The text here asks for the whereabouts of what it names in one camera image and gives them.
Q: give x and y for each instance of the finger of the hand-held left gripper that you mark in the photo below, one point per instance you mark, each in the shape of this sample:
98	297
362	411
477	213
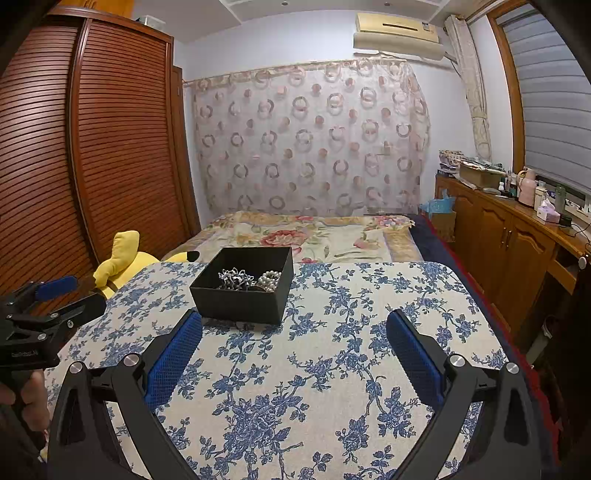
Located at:
83	307
55	287

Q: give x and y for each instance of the green bottle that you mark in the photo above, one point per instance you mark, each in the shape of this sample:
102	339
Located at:
560	198

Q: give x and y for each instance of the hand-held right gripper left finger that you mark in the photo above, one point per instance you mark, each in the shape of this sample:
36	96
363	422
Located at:
180	350

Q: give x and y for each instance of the black jewelry box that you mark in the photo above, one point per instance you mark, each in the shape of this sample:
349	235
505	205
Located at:
240	307

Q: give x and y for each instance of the yellow plush toy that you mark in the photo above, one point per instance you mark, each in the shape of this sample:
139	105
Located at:
122	263

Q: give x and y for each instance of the person's left hand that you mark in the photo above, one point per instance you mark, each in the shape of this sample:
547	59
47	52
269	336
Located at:
34	401

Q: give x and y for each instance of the pink thermos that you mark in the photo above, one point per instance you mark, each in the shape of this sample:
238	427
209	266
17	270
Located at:
526	189

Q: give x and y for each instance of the wooden slatted wardrobe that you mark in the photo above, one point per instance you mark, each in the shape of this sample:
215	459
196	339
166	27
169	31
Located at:
115	138

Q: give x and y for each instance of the floral bed blanket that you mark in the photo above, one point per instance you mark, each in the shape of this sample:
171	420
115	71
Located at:
286	237

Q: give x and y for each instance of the white box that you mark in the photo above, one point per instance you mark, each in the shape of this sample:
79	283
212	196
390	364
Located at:
147	20

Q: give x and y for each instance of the grey window blind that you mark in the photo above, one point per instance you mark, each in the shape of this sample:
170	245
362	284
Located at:
549	92

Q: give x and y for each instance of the pink tissue box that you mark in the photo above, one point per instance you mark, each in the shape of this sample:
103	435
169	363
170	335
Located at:
548	213

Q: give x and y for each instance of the pile of folded cloths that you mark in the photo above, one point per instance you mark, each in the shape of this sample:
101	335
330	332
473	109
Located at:
457	159

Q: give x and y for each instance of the blue floral tablecloth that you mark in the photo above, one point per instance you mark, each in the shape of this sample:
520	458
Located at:
286	369

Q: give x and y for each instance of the tied patterned window curtain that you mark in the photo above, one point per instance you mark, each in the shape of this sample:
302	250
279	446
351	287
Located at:
475	92

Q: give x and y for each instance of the blue plastic bag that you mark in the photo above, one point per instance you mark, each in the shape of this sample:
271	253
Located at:
438	203

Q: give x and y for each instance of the wooden cabinet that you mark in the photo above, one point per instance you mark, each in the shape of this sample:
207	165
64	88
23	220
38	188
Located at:
498	249

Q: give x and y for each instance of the cardboard box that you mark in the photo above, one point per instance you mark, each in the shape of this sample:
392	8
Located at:
480	177

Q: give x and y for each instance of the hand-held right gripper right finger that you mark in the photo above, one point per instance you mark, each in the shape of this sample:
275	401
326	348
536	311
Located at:
411	350

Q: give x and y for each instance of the circle patterned curtain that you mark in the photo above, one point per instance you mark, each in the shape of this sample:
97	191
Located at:
304	138

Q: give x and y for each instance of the beige air conditioner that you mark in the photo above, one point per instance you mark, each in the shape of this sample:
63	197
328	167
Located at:
397	34

